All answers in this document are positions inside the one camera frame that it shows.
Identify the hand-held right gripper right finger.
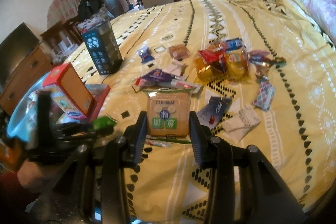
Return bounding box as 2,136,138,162
189,111,307,224

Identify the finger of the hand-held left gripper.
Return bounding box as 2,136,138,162
52,122,105,142

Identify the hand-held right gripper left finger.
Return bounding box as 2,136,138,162
51,111,147,224

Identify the green snack packet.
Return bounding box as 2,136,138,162
91,116,118,132

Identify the tan biscuit packet green label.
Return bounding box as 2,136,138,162
143,88,193,145

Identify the person's left forearm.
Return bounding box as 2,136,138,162
17,158,59,191

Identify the pink wrapped candy stick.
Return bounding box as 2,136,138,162
146,139,172,149

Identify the light blue basin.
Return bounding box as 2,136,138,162
7,74,66,139

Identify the dark blue snack packet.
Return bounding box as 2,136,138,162
197,97,233,126

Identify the red box lid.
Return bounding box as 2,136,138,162
87,84,111,122

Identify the red orange carton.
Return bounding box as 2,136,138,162
42,63,96,119

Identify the orange box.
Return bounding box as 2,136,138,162
0,139,25,170

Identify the white cake packet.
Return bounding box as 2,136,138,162
223,106,261,144

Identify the wooden dresser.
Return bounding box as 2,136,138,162
0,47,53,114

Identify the purple white snack packet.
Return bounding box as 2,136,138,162
133,77,202,94

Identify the orange jelly cup pack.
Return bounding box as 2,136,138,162
194,56,227,81

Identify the black television screen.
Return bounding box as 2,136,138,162
0,22,40,85

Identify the small white packet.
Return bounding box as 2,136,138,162
165,61,188,76

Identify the small blue red packet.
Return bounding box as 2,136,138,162
138,47,154,64

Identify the purple teal scale-pattern packet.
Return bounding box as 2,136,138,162
253,82,276,112

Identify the wooden chair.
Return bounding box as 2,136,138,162
41,21,82,56

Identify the yellow jelly cup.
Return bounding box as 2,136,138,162
226,52,250,80

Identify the black printed box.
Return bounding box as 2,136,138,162
81,21,123,75

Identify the tan pastry packet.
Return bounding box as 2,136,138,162
168,45,191,60

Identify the brown snack packet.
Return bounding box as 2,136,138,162
256,67,271,81

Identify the blue white snack packet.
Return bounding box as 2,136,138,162
226,39,243,52

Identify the dark candy bar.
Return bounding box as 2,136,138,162
259,56,287,67

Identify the pink wicker chair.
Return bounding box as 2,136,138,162
47,0,105,30

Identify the black clothing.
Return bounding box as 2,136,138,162
78,0,105,21

